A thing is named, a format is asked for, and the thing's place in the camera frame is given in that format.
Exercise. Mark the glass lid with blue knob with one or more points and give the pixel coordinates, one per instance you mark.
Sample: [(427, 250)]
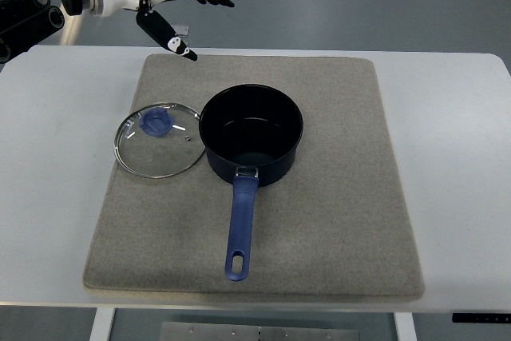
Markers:
[(159, 140)]

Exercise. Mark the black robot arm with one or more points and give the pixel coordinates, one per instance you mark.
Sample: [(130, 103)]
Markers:
[(25, 23)]

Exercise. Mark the dark blue saucepan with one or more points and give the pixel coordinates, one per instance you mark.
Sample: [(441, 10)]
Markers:
[(250, 133)]

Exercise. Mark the white table leg left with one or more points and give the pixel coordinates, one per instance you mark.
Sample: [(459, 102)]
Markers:
[(102, 324)]

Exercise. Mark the white table leg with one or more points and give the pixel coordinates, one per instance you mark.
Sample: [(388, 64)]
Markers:
[(102, 324), (404, 324)]

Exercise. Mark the white table leg right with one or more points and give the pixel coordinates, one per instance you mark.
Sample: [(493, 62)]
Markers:
[(404, 324)]

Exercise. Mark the black table control panel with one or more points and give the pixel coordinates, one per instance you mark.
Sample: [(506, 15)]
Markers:
[(488, 318)]

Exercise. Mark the metal base plate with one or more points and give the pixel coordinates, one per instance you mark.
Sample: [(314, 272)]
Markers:
[(211, 331)]

